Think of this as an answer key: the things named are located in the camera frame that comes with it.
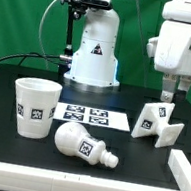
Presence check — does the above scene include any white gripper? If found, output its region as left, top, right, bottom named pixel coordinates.
left=146, top=20, right=191, bottom=102

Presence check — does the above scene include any white lamp base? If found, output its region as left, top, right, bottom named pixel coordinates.
left=131, top=102, right=184, bottom=148

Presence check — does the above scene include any white light bulb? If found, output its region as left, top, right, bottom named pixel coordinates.
left=54, top=122, right=119, bottom=169

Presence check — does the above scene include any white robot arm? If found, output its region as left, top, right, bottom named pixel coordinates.
left=64, top=0, right=191, bottom=102

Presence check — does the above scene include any white lamp shade cup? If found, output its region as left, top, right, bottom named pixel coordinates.
left=15, top=77, right=62, bottom=139

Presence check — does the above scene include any white marker tag sheet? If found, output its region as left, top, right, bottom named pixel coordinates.
left=53, top=102, right=130, bottom=132

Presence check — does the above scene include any white right rail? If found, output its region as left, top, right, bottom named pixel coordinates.
left=168, top=149, right=191, bottom=191

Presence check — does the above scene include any black cable on table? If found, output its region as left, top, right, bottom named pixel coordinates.
left=0, top=45, right=63, bottom=81

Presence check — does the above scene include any black camera on stand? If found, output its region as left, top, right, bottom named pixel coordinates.
left=60, top=0, right=112, bottom=10

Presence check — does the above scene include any black camera stand pole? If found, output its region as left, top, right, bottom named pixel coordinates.
left=58, top=5, right=80, bottom=77

